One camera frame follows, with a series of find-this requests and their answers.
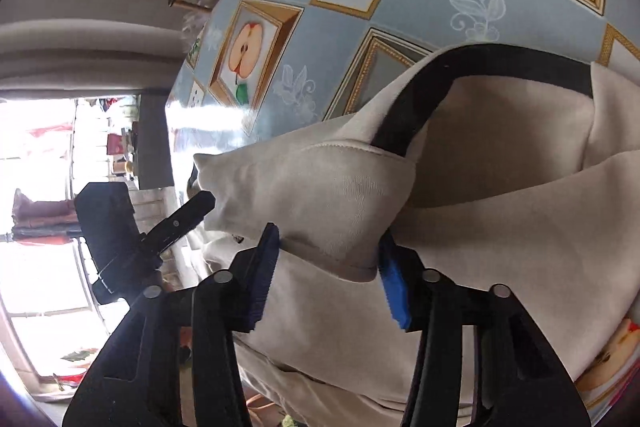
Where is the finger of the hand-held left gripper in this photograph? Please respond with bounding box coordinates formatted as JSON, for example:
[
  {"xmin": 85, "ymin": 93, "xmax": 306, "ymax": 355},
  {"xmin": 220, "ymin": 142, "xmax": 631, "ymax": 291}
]
[{"xmin": 142, "ymin": 189, "xmax": 217, "ymax": 253}]

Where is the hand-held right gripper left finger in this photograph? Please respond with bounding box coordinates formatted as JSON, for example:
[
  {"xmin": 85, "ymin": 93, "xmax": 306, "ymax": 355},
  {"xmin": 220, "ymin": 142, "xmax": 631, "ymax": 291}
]
[{"xmin": 62, "ymin": 222, "xmax": 281, "ymax": 427}]

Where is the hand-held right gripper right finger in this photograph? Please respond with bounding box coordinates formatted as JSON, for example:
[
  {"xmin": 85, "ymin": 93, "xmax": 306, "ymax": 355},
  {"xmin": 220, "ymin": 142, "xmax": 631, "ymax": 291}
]
[{"xmin": 377, "ymin": 237, "xmax": 587, "ymax": 427}]

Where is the cream zip-neck sweatshirt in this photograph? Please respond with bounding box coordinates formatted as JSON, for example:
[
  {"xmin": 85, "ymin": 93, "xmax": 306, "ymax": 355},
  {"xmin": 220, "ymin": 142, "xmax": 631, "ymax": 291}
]
[{"xmin": 187, "ymin": 43, "xmax": 640, "ymax": 427}]

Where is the fruit-print tablecloth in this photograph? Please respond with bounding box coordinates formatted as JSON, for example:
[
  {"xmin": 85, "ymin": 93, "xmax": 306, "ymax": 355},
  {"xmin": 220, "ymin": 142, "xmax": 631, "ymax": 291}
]
[{"xmin": 165, "ymin": 0, "xmax": 640, "ymax": 427}]

